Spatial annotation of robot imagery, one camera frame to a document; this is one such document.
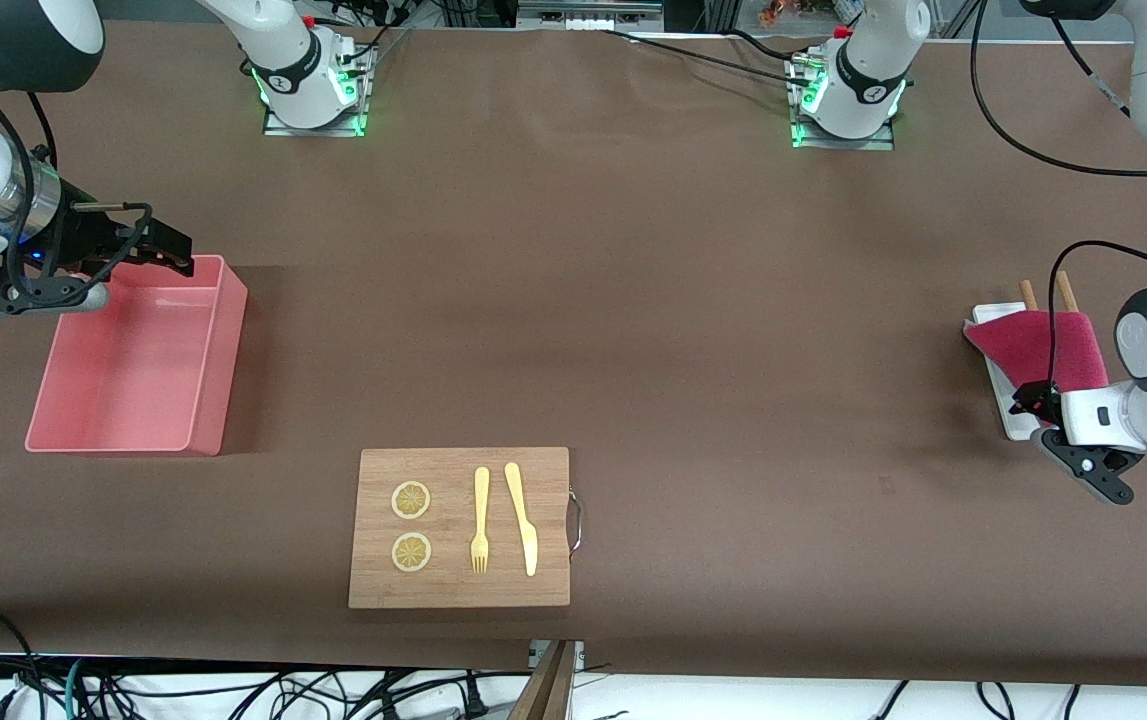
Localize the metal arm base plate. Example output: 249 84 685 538
791 55 896 151
263 45 374 138

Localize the white rectangular tray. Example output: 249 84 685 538
972 303 1059 442

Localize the short black table cable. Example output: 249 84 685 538
728 28 806 63

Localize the aluminium frame rail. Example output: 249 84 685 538
518 0 664 31

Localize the small metal bracket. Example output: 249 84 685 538
529 640 586 669

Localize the wooden cutting board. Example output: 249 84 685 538
348 447 571 609

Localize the red cloth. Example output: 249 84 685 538
963 310 1110 399

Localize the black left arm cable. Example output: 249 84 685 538
969 0 1147 386

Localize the yellow plastic fork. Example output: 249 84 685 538
470 466 491 575

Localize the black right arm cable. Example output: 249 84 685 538
0 25 156 306

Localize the pink plastic bin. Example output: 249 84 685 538
25 255 249 457

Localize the wooden post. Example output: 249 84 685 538
510 640 576 720

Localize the long black table cable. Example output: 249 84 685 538
601 28 819 85

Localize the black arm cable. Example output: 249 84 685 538
969 0 1147 386
0 25 156 306

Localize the yellow plastic knife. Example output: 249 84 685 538
504 461 539 578

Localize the colourful toy pile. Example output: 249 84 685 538
758 0 839 27

